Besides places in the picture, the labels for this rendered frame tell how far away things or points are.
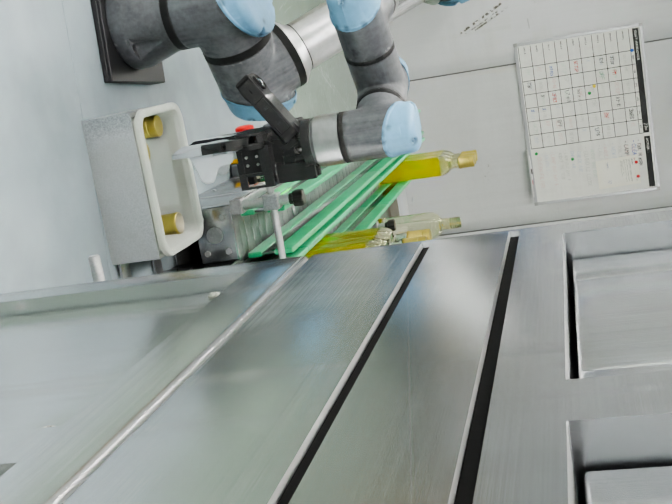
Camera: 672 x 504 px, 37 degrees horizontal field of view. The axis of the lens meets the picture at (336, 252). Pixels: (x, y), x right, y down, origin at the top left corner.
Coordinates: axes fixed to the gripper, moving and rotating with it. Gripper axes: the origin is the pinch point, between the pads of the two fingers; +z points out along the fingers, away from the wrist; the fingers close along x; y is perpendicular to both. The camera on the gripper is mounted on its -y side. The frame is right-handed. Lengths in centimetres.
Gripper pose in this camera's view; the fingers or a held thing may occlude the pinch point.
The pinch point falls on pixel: (185, 147)
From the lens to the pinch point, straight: 154.0
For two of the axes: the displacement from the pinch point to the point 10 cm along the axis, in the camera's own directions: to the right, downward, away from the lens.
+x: 2.0, -2.6, 9.4
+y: 1.8, 9.6, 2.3
